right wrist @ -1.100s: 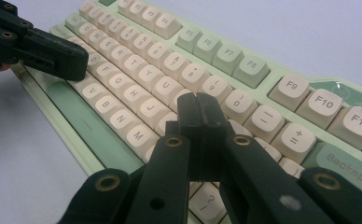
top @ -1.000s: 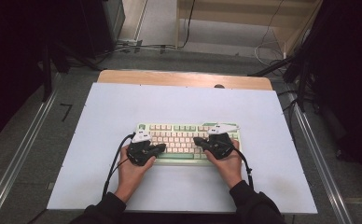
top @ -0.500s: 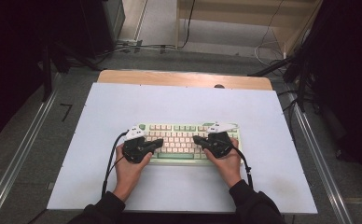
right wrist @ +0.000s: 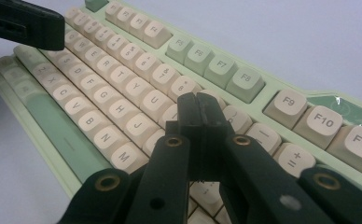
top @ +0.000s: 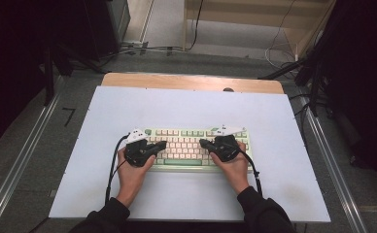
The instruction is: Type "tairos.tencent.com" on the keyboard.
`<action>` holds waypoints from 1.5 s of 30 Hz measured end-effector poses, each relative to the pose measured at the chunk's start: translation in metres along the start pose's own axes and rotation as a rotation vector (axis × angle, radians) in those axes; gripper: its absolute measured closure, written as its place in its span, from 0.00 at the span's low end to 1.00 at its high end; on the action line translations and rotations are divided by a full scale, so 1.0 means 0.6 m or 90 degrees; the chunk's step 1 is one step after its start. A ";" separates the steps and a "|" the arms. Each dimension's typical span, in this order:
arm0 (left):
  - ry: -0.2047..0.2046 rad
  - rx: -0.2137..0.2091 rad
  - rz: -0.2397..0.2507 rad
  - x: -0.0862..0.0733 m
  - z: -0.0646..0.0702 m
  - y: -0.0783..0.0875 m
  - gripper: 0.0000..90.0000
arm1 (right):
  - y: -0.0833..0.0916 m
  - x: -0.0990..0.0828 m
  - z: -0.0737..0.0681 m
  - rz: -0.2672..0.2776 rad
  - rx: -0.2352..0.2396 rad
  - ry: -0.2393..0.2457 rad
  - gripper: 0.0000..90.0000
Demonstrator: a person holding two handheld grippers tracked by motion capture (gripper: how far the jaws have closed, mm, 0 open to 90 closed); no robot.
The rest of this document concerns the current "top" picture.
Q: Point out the green and cream keyboard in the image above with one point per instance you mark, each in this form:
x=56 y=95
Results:
x=183 y=147

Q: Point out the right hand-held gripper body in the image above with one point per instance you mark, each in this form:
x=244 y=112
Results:
x=227 y=147

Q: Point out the black cabinet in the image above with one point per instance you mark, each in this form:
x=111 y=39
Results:
x=110 y=26

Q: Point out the metal floor rail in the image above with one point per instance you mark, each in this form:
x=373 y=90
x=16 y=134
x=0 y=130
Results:
x=335 y=168
x=18 y=165

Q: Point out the black metal stand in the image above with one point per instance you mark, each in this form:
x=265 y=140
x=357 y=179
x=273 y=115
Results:
x=49 y=77

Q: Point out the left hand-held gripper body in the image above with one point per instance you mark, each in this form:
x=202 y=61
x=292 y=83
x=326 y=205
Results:
x=138 y=153

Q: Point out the white board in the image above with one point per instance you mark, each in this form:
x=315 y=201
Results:
x=183 y=106

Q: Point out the person's right hand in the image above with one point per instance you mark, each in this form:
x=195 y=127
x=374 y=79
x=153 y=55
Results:
x=236 y=171

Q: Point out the wooden shelf unit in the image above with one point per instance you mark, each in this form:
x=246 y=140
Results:
x=241 y=19

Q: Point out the wooden table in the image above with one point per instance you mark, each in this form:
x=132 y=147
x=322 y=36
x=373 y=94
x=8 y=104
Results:
x=177 y=82

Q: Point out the dark curtain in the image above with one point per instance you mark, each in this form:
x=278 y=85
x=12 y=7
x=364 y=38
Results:
x=364 y=81
x=8 y=64

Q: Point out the person's left hand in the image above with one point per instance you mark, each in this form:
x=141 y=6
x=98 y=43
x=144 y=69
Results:
x=131 y=181

